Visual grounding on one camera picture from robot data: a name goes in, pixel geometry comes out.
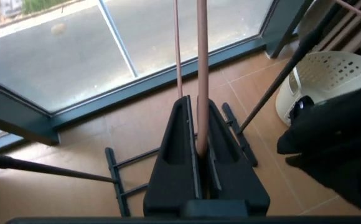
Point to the black garment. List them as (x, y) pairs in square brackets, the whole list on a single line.
[(339, 149)]

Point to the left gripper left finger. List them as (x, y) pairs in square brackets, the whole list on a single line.
[(168, 183)]

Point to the black clothes rack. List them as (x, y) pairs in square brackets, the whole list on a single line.
[(115, 174)]

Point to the white laundry basket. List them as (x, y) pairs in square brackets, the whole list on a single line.
[(330, 74)]

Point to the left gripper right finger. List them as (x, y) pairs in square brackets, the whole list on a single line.
[(239, 183)]

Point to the brown curtain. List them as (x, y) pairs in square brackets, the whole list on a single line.
[(354, 34)]

